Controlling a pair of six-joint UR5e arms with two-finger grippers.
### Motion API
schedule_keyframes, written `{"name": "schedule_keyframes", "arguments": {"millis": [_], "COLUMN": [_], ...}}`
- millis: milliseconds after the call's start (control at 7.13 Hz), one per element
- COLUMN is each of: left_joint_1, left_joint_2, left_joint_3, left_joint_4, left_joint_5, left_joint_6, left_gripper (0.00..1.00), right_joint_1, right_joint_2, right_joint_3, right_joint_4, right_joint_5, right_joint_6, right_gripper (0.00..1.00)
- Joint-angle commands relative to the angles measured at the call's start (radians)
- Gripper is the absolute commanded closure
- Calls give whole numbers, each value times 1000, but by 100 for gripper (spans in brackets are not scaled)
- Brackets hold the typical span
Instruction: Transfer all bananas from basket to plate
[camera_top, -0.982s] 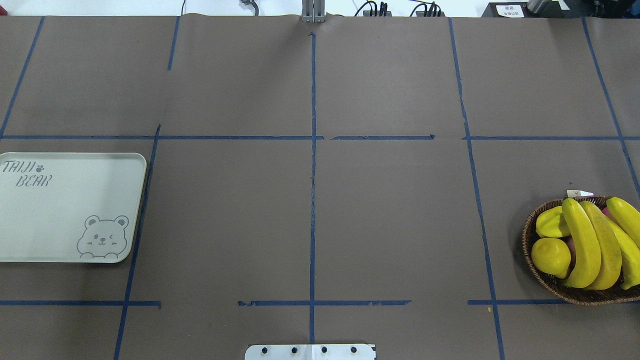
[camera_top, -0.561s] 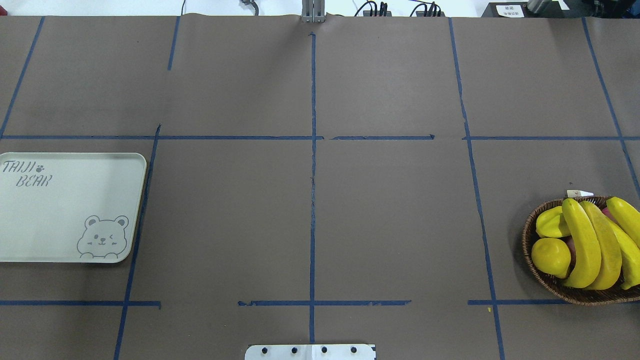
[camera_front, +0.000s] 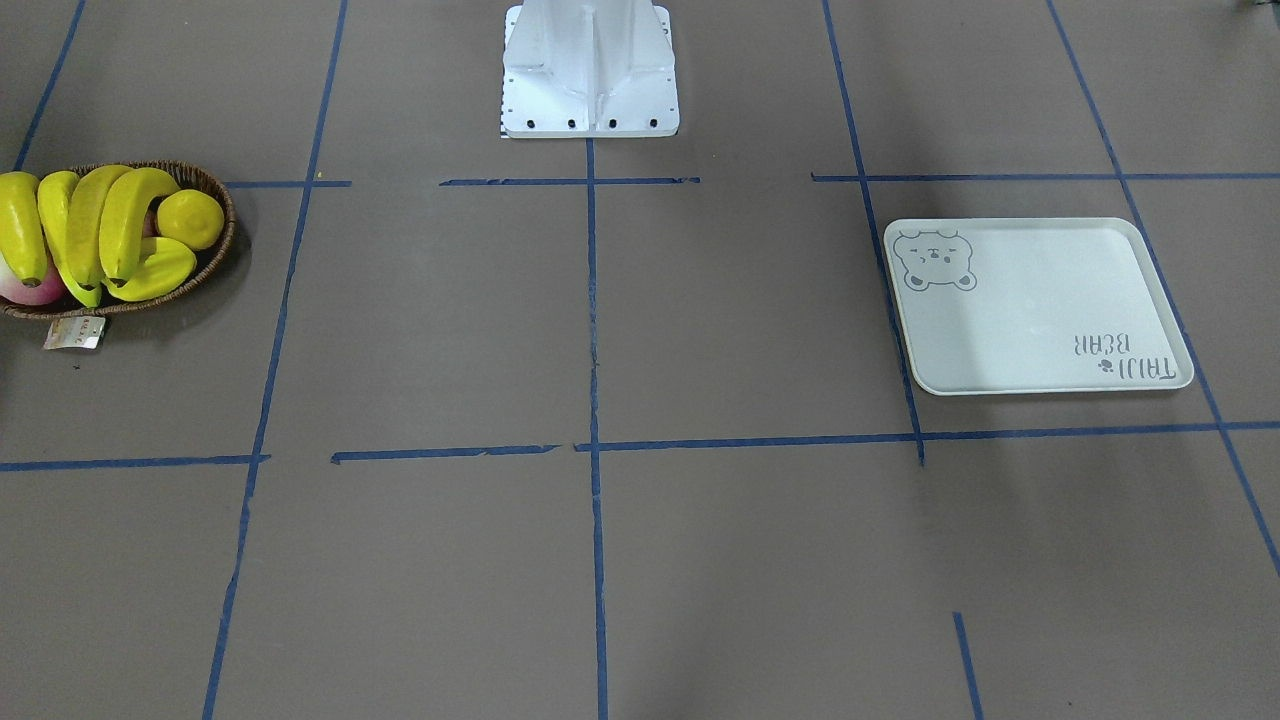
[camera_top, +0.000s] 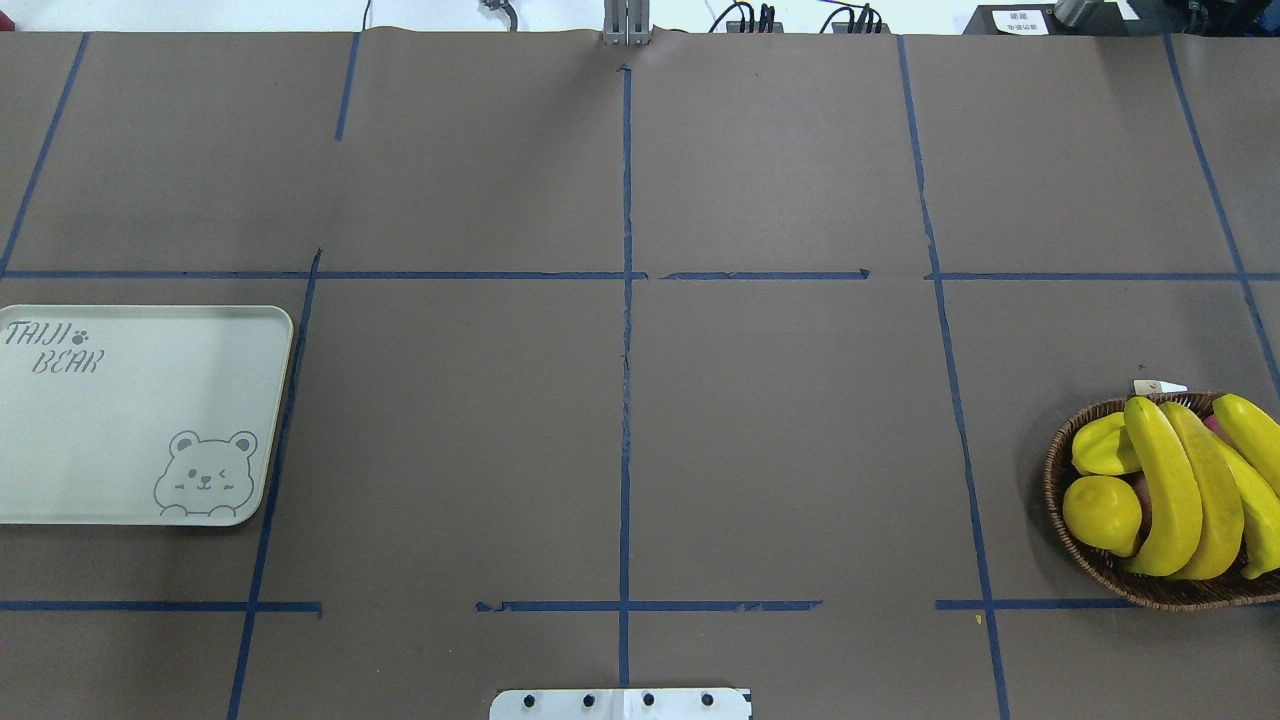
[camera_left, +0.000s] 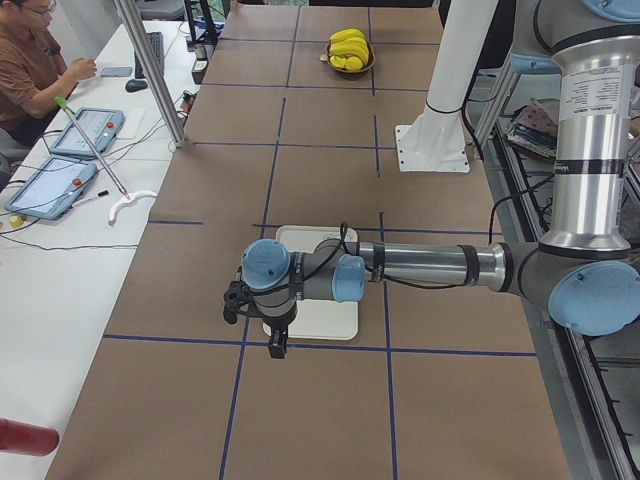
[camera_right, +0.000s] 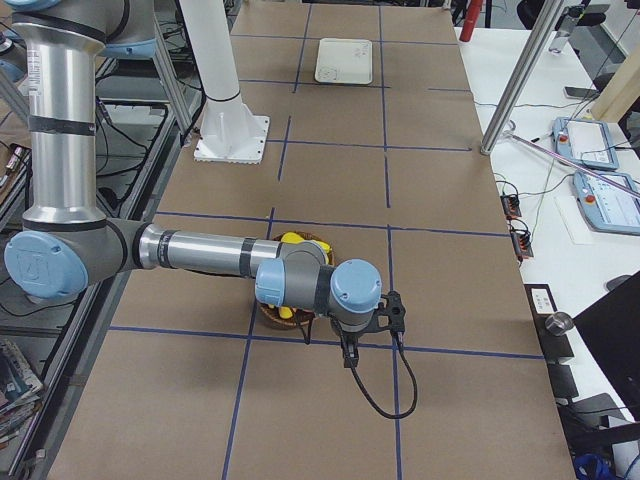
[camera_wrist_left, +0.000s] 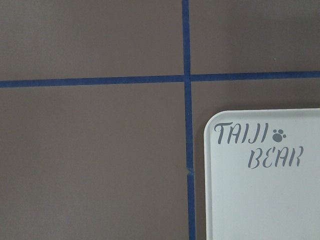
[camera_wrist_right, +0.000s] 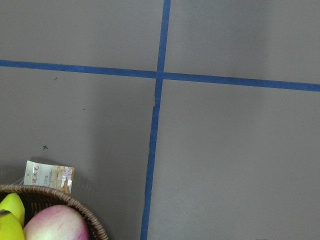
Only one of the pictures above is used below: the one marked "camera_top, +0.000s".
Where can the yellow lemon fruit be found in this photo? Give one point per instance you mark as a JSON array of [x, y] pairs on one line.
[[1104, 513]]

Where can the aluminium frame post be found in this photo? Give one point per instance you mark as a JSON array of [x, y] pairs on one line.
[[627, 23]]

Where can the brown wicker basket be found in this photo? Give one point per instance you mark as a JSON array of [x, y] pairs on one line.
[[1127, 589]]

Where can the cream bear print tray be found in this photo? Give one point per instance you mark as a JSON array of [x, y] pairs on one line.
[[148, 415]]

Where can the white basket tag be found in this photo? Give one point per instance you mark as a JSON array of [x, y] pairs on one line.
[[1148, 387]]

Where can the yellow banana moved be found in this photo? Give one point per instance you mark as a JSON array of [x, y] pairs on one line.
[[1222, 527], [1252, 432], [1174, 499]]

